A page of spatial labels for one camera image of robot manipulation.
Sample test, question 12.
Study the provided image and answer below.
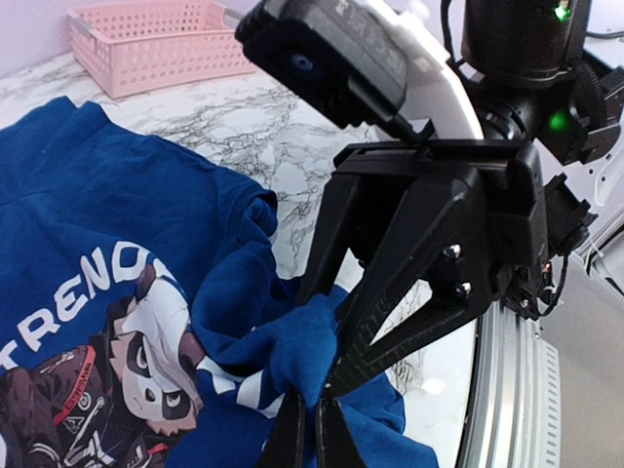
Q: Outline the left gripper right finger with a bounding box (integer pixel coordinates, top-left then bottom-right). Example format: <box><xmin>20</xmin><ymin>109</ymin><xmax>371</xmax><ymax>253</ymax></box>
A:
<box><xmin>316</xmin><ymin>384</ymin><xmax>366</xmax><ymax>468</ymax></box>

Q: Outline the blue printed t-shirt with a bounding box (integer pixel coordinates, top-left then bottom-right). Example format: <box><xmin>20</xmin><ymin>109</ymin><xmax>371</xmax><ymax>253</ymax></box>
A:
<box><xmin>0</xmin><ymin>96</ymin><xmax>438</xmax><ymax>468</ymax></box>

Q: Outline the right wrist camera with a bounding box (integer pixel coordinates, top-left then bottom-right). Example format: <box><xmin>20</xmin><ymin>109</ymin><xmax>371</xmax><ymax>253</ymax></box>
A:
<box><xmin>235</xmin><ymin>1</ymin><xmax>484</xmax><ymax>143</ymax></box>

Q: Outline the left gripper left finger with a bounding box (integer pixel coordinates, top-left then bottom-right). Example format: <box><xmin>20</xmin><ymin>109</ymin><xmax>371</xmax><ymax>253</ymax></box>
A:
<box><xmin>255</xmin><ymin>386</ymin><xmax>306</xmax><ymax>468</ymax></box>

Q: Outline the pink plastic basket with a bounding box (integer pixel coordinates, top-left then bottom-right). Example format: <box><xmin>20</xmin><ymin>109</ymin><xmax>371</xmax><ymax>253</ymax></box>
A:
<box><xmin>68</xmin><ymin>1</ymin><xmax>256</xmax><ymax>98</ymax></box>

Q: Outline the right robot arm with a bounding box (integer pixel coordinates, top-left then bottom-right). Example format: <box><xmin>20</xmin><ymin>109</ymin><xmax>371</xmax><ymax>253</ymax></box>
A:
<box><xmin>300</xmin><ymin>1</ymin><xmax>623</xmax><ymax>400</ymax></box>

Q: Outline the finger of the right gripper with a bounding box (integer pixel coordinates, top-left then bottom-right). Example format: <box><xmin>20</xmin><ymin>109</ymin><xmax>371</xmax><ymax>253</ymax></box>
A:
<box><xmin>296</xmin><ymin>175</ymin><xmax>362</xmax><ymax>305</ymax></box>

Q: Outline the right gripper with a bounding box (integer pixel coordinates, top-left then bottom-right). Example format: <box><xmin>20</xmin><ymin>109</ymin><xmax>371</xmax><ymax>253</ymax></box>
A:
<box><xmin>329</xmin><ymin>140</ymin><xmax>549</xmax><ymax>398</ymax></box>

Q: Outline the aluminium front rail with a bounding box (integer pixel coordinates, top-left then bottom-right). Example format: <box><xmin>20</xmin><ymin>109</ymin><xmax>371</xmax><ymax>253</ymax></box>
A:
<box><xmin>455</xmin><ymin>302</ymin><xmax>563</xmax><ymax>468</ymax></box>

